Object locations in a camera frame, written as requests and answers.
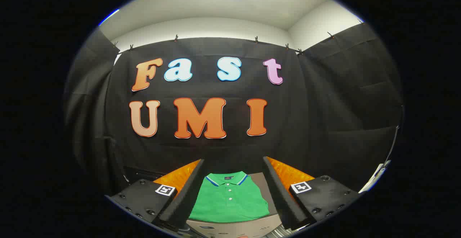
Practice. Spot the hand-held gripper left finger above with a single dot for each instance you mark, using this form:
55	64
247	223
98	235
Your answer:
182	198

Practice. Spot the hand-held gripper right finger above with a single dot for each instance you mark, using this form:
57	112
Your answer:
284	198

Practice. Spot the green polo shirt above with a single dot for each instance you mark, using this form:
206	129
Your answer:
230	202

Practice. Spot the black backdrop cloth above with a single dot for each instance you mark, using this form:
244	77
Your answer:
324	115

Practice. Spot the white object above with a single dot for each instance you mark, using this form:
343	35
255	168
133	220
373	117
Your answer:
376	176

